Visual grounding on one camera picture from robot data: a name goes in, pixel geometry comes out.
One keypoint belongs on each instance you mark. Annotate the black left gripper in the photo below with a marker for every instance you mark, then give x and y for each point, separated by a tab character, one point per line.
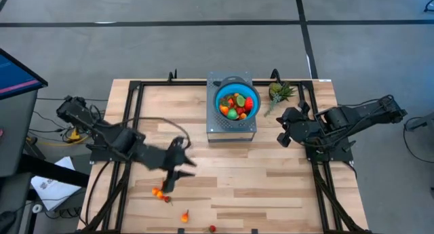
173	156

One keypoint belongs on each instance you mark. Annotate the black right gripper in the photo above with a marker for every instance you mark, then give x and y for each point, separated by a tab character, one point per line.
301	127

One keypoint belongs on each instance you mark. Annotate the red toy apple half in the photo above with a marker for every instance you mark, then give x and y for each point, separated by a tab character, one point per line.
248	103

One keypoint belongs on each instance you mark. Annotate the orange toy pear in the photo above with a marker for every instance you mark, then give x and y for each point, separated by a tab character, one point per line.
223	109
242	116

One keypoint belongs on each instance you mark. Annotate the red toy strawberry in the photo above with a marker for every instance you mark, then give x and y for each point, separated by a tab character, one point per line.
240	110
167	199
211	229

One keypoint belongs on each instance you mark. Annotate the brown toy kiwi half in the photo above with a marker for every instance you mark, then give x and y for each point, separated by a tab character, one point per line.
240	100

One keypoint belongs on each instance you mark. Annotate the blue collapsible colander grey rim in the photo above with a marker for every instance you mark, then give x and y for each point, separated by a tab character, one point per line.
218	98

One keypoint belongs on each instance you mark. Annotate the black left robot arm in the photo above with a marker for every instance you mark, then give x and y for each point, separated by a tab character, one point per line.
122	142

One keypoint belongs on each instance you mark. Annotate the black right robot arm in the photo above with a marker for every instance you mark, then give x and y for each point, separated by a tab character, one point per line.
339	117

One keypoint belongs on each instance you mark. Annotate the black table clamp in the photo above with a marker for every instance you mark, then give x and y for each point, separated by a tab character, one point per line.
173	76
275	74

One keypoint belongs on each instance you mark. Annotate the grey perforated metal stand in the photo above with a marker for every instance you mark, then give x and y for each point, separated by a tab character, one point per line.
217	129

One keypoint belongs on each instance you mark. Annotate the white paper sheet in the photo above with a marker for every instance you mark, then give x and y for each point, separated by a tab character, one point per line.
51	193

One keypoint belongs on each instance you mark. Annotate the grey cabinet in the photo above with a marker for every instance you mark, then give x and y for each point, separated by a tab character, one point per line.
13	132

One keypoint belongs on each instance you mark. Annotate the blue screen monitor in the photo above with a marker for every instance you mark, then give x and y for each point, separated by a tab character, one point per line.
17	76

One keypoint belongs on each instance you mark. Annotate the black table frame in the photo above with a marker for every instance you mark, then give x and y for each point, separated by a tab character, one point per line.
190	83

